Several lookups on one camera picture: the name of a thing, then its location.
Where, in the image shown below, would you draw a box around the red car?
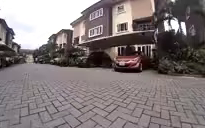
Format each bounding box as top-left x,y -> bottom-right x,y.
113,52 -> 150,73

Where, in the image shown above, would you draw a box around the grey brick paved road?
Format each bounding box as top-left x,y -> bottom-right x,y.
0,63 -> 205,128

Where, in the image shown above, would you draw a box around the row of parked cars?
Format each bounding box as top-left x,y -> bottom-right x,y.
33,53 -> 88,68

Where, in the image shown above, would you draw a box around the cream house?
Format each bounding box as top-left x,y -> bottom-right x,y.
47,28 -> 74,57

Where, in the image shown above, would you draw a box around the house with white railings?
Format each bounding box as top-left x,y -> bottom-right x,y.
69,0 -> 158,70

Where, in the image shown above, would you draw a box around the green bushes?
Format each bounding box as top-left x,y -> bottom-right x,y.
156,43 -> 205,76

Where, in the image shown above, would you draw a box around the tall dark trees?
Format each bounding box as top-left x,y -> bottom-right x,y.
154,0 -> 205,59

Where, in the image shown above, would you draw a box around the grey kerb strip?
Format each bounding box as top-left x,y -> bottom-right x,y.
155,71 -> 205,80

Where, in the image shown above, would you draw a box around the grey house with carport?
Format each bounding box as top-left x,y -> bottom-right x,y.
0,0 -> 22,65

